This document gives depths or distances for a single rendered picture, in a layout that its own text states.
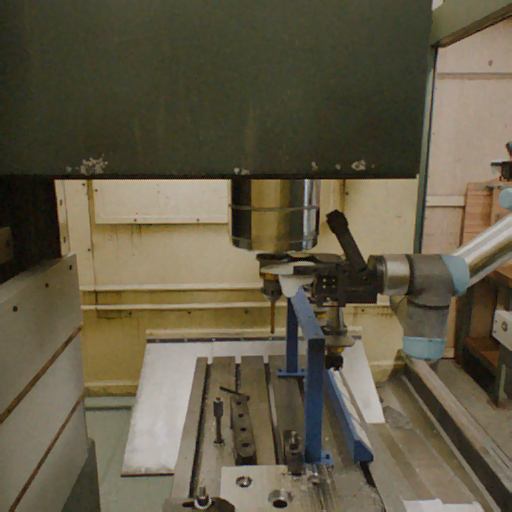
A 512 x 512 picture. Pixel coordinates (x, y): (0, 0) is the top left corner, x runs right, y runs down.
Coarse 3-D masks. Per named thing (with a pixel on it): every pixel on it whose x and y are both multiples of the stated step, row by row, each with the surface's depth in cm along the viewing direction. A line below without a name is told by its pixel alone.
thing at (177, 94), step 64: (0, 0) 60; (64, 0) 60; (128, 0) 60; (192, 0) 61; (256, 0) 61; (320, 0) 61; (384, 0) 62; (0, 64) 61; (64, 64) 62; (128, 64) 62; (192, 64) 62; (256, 64) 63; (320, 64) 63; (384, 64) 63; (0, 128) 63; (64, 128) 63; (128, 128) 64; (192, 128) 64; (256, 128) 65; (320, 128) 65; (384, 128) 65
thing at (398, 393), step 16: (384, 384) 197; (400, 384) 194; (384, 400) 186; (400, 400) 184; (416, 400) 181; (416, 416) 172; (432, 416) 169; (432, 432) 162; (448, 448) 152; (448, 464) 146; (464, 464) 144; (464, 480) 139; (480, 496) 132
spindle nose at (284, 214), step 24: (240, 192) 73; (264, 192) 71; (288, 192) 71; (312, 192) 74; (240, 216) 74; (264, 216) 72; (288, 216) 72; (312, 216) 75; (240, 240) 75; (264, 240) 73; (288, 240) 73; (312, 240) 76
